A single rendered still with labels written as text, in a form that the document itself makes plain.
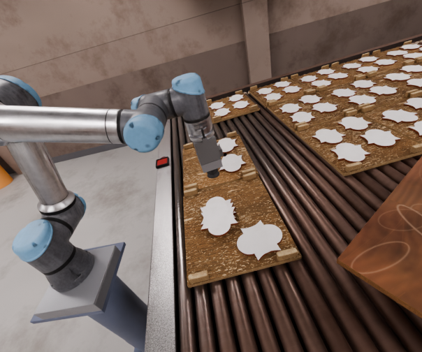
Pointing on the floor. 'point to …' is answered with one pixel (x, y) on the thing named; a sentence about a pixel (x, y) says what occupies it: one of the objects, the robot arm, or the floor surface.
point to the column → (118, 310)
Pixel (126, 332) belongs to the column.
